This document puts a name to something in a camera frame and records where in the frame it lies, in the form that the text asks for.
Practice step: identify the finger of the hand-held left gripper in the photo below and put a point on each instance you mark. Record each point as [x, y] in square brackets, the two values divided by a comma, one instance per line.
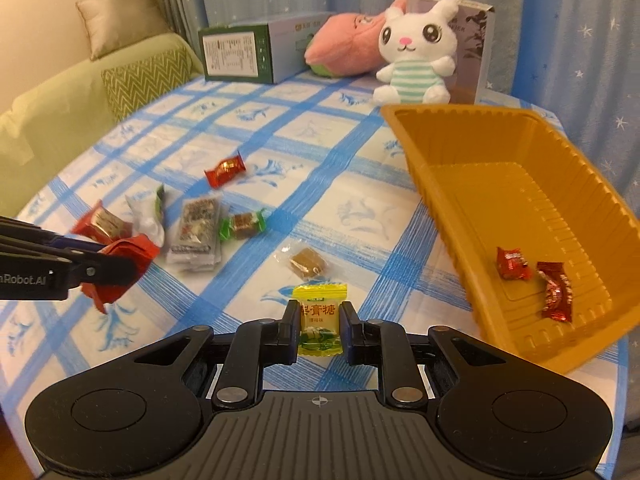
[65, 245]
[107, 270]

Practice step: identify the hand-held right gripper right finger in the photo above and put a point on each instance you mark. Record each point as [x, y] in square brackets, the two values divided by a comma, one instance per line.
[352, 335]

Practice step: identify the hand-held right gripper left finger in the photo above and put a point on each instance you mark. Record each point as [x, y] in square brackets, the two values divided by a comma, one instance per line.
[288, 332]

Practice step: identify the plain red snack packet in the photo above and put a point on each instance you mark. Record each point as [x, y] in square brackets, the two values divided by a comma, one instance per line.
[135, 252]

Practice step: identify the yellow candy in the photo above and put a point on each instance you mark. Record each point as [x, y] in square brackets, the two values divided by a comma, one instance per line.
[320, 310]

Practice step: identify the red snack packet with picture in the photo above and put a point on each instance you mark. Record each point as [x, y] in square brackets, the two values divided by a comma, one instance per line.
[102, 222]

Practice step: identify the white and green snack packet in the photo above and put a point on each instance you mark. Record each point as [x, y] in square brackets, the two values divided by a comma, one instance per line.
[147, 215]

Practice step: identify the clear brown candy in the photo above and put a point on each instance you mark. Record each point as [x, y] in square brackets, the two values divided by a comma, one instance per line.
[303, 260]

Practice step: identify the green candy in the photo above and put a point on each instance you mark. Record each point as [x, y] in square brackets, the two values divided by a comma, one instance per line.
[243, 225]

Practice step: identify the red candy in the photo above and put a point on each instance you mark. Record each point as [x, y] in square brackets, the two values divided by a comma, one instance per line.
[512, 262]
[225, 170]
[556, 290]

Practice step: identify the orange plastic tray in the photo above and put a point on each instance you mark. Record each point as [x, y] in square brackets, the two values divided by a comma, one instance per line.
[480, 190]

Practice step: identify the grey printed snack packets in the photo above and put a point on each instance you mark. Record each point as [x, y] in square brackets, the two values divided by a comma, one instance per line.
[195, 232]

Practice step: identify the green covered sofa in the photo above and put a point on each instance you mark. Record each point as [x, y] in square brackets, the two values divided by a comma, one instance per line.
[50, 125]

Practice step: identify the blue checked tablecloth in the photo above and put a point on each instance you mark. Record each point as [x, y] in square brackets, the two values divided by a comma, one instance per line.
[325, 160]

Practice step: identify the green zigzag cushion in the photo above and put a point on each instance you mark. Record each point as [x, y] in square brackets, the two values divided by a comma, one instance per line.
[147, 82]

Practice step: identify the beige cushion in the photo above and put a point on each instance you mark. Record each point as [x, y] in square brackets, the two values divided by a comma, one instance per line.
[122, 20]

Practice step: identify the green and white carton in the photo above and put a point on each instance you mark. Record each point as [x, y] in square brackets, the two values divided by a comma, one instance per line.
[235, 52]

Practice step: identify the white rabbit plush toy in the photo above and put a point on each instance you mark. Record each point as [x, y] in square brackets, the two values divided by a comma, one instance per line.
[412, 60]

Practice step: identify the pink plush toy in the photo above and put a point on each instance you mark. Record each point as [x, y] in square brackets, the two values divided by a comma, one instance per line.
[345, 42]

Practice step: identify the white and brown box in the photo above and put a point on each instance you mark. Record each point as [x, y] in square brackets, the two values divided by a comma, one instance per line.
[472, 45]

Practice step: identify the blue star curtain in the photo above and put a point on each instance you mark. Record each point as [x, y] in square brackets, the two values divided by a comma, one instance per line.
[550, 35]

